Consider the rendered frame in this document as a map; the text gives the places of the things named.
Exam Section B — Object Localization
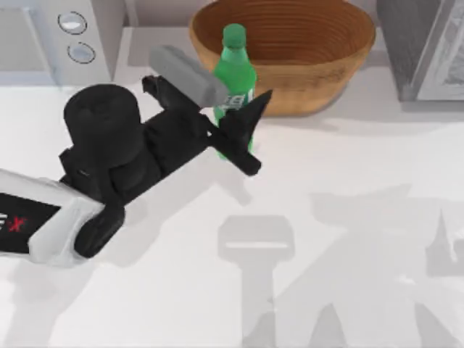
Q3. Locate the green bottle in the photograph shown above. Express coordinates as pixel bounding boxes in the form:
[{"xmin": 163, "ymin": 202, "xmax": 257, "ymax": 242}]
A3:
[{"xmin": 211, "ymin": 23, "xmax": 259, "ymax": 161}]

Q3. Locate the pale grey rounded box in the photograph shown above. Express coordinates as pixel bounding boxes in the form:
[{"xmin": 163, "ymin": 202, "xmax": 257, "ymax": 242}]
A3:
[{"xmin": 149, "ymin": 43, "xmax": 230, "ymax": 109}]

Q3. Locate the brown woven basket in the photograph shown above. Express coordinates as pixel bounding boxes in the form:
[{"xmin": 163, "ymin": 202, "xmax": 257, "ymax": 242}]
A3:
[{"xmin": 188, "ymin": 0, "xmax": 376, "ymax": 118}]

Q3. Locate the round microwave knob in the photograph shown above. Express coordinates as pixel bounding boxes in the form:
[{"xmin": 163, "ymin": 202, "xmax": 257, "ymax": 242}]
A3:
[
  {"xmin": 66, "ymin": 40, "xmax": 97, "ymax": 65},
  {"xmin": 57, "ymin": 10, "xmax": 89, "ymax": 36}
]

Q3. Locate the pale microwave oven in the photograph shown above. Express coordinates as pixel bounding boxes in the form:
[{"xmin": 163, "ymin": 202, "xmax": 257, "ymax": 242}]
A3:
[{"xmin": 0, "ymin": 0, "xmax": 126, "ymax": 87}]

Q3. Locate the grey cabinet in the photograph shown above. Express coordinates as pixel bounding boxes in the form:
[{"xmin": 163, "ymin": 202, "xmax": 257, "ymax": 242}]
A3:
[{"xmin": 376, "ymin": 0, "xmax": 464, "ymax": 103}]

